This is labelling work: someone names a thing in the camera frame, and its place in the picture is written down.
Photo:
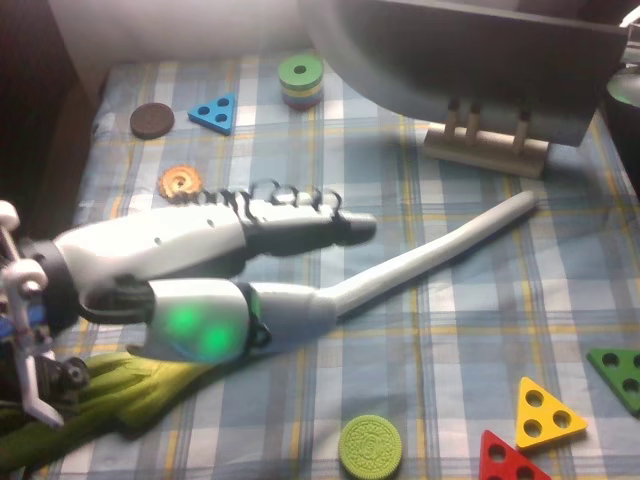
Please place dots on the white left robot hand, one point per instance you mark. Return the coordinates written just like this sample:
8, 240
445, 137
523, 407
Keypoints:
175, 245

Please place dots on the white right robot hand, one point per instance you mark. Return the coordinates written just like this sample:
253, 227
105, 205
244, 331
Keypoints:
627, 100

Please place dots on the long leek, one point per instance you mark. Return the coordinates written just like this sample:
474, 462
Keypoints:
450, 245

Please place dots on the wooden three-peg base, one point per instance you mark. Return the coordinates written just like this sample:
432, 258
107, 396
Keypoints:
480, 150

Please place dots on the tan swirl butter cookie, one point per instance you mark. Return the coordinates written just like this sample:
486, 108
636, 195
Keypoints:
175, 182

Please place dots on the brown chocolate cookie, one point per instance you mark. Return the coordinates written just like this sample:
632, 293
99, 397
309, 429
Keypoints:
152, 120

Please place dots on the blue triangle block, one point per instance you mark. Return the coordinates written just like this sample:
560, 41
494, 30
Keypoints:
215, 115

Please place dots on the blue plaid tablecloth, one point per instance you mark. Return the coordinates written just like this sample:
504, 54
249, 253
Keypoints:
400, 325

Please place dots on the green triangle block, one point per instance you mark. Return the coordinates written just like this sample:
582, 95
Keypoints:
620, 372

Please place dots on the green sandwich cookie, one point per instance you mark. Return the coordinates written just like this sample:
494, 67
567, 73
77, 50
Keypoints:
370, 445

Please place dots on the yellow triangle block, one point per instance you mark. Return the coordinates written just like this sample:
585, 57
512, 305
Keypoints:
542, 412

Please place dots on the red triangle block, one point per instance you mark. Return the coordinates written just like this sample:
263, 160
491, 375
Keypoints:
500, 467

